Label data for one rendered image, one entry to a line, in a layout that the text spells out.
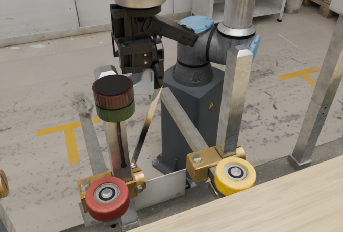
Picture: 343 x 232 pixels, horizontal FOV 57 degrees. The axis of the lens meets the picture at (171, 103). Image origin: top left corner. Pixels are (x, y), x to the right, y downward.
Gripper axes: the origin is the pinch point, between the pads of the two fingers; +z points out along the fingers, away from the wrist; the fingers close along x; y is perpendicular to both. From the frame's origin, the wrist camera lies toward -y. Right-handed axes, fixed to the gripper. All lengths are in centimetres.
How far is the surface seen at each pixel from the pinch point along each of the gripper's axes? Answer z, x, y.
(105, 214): 10.7, 17.3, 15.4
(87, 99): 13.1, -21.6, 12.6
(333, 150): 29, 7, -54
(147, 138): 99, -89, -24
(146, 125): 6.6, 1.5, 2.6
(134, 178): 13.4, 9.2, 7.9
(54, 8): 69, -257, 13
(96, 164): 14.4, 1.6, 14.6
